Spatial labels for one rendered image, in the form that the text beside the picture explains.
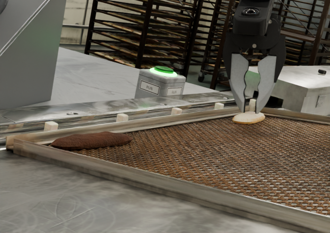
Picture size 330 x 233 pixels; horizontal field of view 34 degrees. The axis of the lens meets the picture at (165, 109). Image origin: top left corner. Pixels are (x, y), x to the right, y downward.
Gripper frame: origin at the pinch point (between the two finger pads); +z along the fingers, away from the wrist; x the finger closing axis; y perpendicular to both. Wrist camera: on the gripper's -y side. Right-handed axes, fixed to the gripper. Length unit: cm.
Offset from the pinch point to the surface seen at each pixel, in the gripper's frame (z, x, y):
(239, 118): 1.7, 1.1, -4.2
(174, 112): 2.9, 13.0, 6.3
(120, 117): 2.7, 18.7, -6.5
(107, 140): 1.7, 12.7, -29.9
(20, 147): 1.9, 19.1, -36.8
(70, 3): -49, 255, 538
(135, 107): 2.2, 19.2, 3.6
